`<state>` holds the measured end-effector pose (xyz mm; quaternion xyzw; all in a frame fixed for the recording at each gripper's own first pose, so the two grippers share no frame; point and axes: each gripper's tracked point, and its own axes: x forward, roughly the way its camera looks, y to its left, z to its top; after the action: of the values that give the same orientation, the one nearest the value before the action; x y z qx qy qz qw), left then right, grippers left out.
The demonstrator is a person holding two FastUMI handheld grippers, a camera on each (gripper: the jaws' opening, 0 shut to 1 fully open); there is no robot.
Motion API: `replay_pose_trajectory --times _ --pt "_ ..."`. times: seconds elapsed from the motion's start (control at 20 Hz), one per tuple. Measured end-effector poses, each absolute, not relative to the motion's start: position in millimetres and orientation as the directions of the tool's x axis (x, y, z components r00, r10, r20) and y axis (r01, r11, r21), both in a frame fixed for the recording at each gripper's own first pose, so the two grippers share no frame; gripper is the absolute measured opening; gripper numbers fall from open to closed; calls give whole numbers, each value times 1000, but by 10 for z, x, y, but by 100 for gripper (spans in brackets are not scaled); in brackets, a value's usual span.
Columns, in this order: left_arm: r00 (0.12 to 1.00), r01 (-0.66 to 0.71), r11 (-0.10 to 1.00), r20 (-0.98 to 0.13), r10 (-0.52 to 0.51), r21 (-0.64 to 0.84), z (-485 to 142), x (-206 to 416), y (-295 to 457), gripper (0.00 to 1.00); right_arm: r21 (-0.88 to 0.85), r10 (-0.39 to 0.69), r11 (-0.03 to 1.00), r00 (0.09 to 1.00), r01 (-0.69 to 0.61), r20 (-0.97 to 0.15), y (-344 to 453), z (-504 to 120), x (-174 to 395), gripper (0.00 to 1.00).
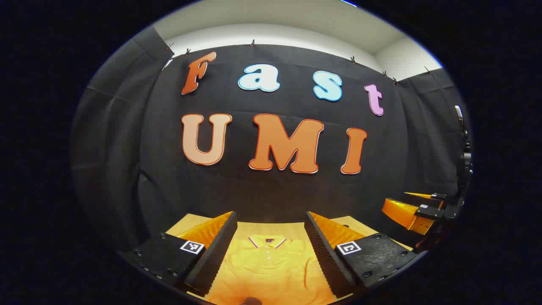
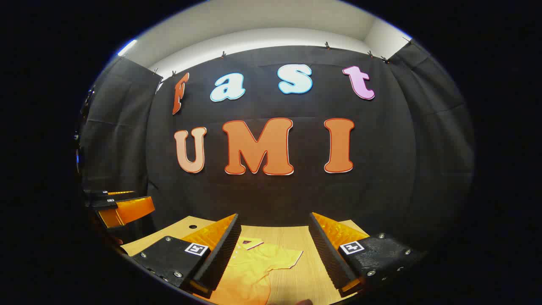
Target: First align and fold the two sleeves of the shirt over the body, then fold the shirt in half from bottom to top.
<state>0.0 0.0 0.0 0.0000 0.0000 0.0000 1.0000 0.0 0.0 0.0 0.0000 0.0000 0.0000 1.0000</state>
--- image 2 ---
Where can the orange T-shirt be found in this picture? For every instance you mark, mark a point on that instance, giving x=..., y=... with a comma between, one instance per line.
x=254, y=271

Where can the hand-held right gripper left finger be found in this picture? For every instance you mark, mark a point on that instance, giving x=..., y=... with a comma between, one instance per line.
x=220, y=258

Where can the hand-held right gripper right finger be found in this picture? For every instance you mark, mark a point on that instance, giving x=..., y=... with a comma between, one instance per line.
x=328, y=254

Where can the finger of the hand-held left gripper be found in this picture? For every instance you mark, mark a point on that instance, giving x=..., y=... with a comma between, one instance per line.
x=127, y=212
x=101, y=197

